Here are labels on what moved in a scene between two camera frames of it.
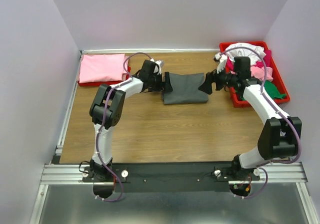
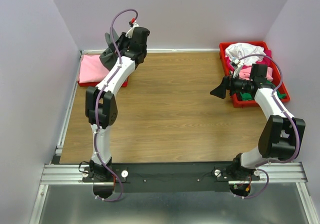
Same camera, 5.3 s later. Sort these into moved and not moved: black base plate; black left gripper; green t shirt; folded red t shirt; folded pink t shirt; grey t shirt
Moved: grey t shirt; black left gripper
Not moved: folded pink t shirt; green t shirt; black base plate; folded red t shirt
